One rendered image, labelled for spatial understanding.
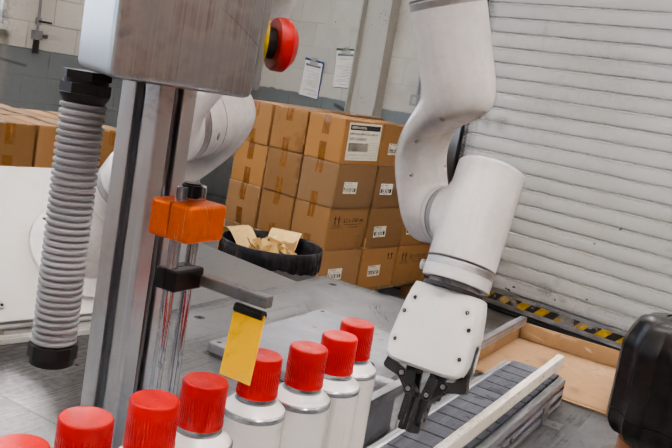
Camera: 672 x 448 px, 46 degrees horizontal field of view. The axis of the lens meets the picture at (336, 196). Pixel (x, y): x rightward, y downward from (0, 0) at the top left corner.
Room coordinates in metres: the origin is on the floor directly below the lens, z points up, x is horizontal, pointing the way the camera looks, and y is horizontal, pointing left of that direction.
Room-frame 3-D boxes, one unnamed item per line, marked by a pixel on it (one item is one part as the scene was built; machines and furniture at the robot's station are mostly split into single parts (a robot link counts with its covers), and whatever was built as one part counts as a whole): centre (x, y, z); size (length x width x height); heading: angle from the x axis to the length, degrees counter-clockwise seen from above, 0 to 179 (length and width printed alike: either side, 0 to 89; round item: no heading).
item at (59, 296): (0.55, 0.18, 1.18); 0.04 x 0.04 x 0.21
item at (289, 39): (0.57, 0.06, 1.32); 0.04 x 0.03 x 0.04; 25
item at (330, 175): (5.03, -0.01, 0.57); 1.20 x 0.85 x 1.14; 141
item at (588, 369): (1.51, -0.48, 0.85); 0.30 x 0.26 x 0.04; 150
